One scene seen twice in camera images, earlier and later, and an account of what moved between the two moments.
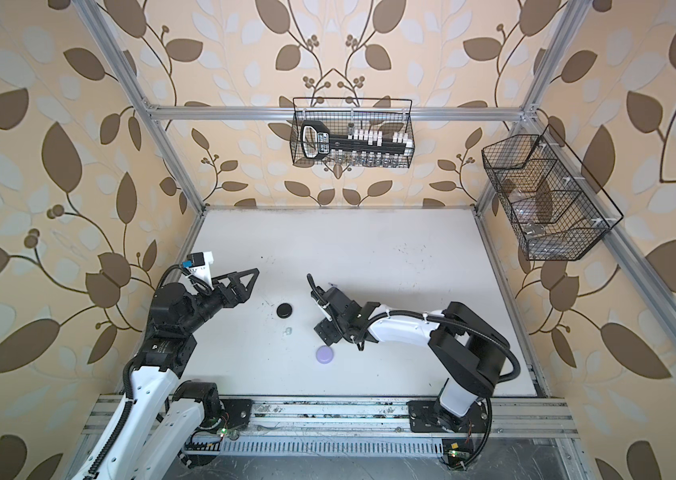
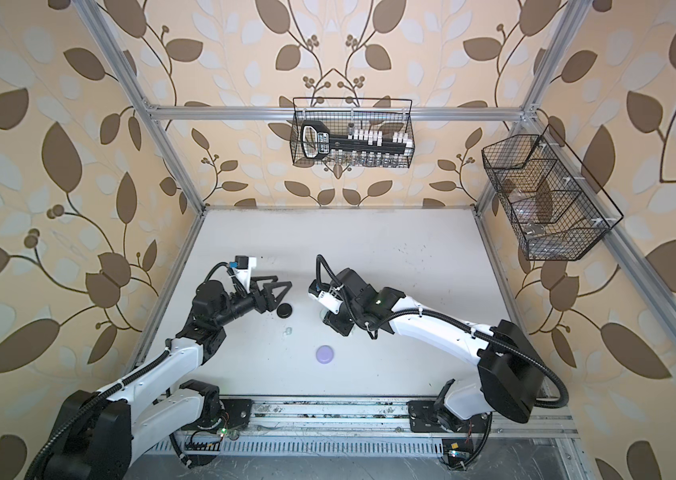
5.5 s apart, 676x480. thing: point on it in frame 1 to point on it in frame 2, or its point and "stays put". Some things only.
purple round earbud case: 324,354 stays put
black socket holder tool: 317,142 stays put
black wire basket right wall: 558,209 stays put
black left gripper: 237,295 to 270,305
